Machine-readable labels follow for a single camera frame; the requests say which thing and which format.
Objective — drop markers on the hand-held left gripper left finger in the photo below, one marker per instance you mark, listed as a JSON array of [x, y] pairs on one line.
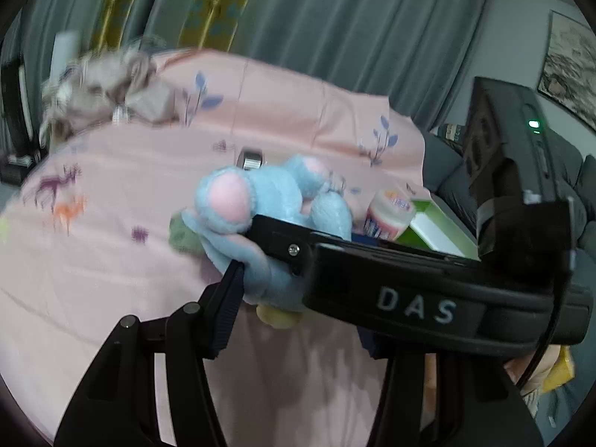
[[227, 309]]

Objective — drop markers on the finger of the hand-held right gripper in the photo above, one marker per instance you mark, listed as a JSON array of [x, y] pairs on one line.
[[279, 237]]

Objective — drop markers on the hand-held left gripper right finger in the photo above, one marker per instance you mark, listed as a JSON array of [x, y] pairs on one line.
[[428, 405]]

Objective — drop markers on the blue plush toy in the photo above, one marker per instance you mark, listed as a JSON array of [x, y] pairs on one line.
[[274, 195]]

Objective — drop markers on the green fuzzy cloth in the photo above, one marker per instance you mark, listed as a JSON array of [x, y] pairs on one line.
[[184, 237]]

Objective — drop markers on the green cardboard box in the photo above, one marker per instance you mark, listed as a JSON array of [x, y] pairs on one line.
[[430, 230]]

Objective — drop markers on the small silver metal object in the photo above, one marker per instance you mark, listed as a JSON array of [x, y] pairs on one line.
[[250, 159]]

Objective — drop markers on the yellow packet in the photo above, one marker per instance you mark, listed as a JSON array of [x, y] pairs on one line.
[[561, 370]]

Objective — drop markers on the white jar with pink label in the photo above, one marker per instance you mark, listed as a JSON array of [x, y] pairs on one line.
[[389, 216]]

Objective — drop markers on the pink printed blanket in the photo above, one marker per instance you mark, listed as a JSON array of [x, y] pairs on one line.
[[139, 223]]

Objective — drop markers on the grey curtain with yellow pattern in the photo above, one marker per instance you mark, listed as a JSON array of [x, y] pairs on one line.
[[302, 18]]

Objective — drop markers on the grey patterned crumpled cloth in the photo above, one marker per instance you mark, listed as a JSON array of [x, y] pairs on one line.
[[102, 88]]

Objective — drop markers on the dark furniture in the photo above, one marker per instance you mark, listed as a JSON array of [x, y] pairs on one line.
[[16, 111]]

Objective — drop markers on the framed wall picture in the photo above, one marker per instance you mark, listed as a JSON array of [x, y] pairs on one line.
[[570, 65]]

